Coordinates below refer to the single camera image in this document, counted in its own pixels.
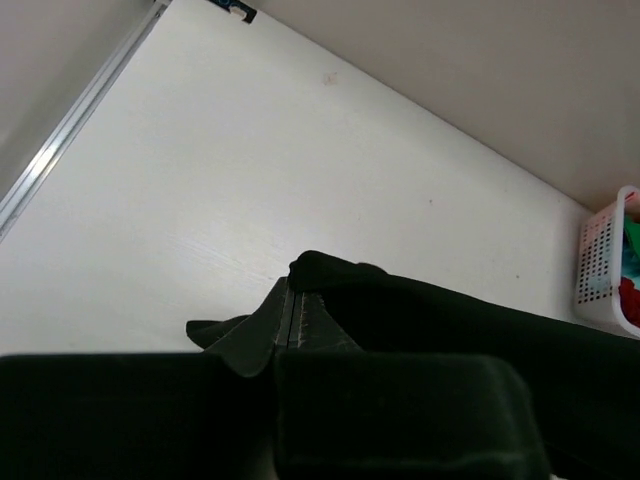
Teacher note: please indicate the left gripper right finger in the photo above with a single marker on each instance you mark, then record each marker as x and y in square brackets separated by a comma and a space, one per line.
[343, 413]

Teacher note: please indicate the blue label sticker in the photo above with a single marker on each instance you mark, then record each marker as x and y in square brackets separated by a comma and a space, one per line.
[242, 10]

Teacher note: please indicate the red t shirt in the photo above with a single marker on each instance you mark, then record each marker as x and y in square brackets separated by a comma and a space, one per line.
[630, 301]

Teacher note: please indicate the black t shirt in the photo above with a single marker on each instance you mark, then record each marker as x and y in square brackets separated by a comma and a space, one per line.
[583, 383]

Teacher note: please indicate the teal t shirt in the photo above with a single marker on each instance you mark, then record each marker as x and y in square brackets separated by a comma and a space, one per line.
[630, 254]

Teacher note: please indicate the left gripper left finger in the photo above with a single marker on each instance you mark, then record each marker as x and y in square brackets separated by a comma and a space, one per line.
[201, 415]

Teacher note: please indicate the white plastic laundry basket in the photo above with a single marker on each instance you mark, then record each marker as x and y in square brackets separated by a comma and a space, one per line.
[599, 266]

